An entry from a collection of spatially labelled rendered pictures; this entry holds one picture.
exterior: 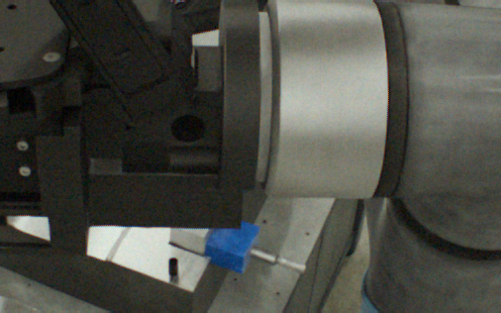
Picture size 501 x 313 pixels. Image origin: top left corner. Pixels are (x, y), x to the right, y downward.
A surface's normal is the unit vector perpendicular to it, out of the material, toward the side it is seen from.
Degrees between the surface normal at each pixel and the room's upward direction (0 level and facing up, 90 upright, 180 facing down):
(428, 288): 90
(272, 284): 0
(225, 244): 0
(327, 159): 80
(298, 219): 0
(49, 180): 82
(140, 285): 90
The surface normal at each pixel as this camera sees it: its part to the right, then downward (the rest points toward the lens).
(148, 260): 0.07, -0.69
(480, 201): -0.22, 0.74
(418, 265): -0.63, 0.53
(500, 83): 0.07, -0.08
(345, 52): 0.08, -0.42
